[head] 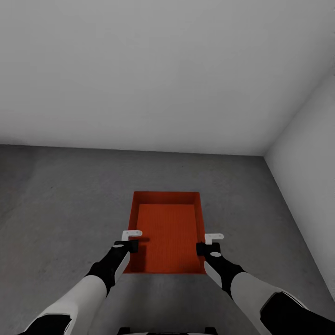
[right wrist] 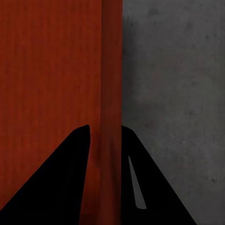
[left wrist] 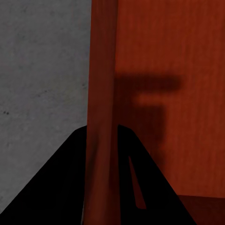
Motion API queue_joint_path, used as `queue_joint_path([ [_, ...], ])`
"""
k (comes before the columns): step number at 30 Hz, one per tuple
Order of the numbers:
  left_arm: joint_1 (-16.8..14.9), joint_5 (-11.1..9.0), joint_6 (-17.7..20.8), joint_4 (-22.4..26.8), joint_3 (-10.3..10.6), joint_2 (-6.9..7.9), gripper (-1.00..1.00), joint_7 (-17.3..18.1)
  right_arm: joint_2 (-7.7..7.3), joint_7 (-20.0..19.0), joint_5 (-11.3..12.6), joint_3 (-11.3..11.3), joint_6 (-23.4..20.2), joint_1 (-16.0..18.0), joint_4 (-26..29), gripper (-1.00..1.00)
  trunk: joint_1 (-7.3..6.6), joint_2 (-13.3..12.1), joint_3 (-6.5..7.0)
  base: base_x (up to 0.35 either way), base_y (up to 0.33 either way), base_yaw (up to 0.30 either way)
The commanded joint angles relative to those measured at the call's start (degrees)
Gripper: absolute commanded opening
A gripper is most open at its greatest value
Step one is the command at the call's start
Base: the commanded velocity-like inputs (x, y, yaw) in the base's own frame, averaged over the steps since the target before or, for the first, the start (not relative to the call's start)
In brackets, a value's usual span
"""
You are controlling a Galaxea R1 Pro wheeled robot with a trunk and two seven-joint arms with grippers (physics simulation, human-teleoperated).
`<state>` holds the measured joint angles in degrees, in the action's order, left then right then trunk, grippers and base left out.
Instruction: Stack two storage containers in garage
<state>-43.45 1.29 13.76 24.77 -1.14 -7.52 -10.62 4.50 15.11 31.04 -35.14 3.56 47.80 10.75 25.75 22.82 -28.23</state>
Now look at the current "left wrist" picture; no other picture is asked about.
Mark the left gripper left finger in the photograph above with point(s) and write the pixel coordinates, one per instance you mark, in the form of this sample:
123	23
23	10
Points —
55	195

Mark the storage box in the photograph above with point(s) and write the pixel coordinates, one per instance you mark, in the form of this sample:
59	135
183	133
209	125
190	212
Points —
158	68

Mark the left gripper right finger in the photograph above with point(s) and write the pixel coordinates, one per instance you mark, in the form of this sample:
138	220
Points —
163	205

